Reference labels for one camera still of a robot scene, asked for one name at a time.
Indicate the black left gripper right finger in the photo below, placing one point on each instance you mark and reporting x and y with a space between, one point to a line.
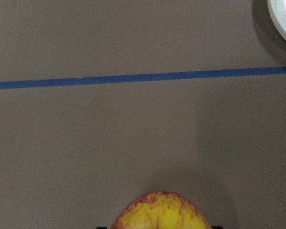
217 227

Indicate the red yellow apple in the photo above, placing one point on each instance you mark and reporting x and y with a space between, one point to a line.
161 210

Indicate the white plate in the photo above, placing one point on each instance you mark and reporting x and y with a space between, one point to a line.
277 11

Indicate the brown paper table cover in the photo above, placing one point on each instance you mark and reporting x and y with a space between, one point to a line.
102 101

